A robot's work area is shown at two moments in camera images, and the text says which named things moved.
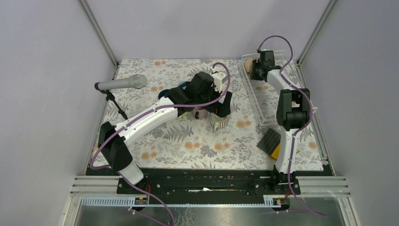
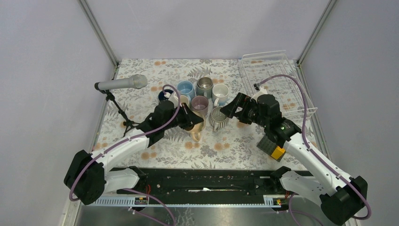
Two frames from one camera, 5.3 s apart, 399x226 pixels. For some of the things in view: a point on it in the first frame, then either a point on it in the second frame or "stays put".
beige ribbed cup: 248,63 -> 195,130
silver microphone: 138,81 stays put
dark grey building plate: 269,141 stays put
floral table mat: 236,140 stays put
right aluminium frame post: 331,4 stays put
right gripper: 253,76 -> 241,100
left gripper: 220,109 -> 190,118
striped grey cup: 218,122 stays put
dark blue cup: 162,93 stays put
